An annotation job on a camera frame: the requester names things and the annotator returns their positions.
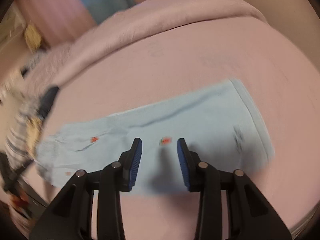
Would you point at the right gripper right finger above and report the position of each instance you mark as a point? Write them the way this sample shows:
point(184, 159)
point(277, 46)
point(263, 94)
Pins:
point(250, 215)

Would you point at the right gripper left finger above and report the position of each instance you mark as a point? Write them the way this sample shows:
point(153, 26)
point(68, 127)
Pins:
point(69, 215)

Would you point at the light blue strawberry pants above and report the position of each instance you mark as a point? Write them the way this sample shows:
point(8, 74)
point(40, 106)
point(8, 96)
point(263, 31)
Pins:
point(221, 123)

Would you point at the cream patterned folded cloth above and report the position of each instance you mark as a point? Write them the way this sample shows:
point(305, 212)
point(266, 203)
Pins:
point(34, 132)

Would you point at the plaid grey white pillow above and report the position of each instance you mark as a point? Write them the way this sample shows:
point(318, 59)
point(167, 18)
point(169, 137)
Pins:
point(15, 140)

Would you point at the dark navy folded garment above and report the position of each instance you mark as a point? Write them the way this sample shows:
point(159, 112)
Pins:
point(47, 101)

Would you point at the pink folded duvet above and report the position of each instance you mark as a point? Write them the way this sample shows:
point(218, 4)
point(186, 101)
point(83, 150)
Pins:
point(148, 18)

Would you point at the yellow straw tassel hanging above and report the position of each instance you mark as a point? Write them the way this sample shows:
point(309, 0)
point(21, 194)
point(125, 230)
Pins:
point(32, 37)

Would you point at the pink bed sheet mattress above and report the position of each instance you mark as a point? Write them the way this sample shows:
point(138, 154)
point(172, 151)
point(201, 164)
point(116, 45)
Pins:
point(282, 82)

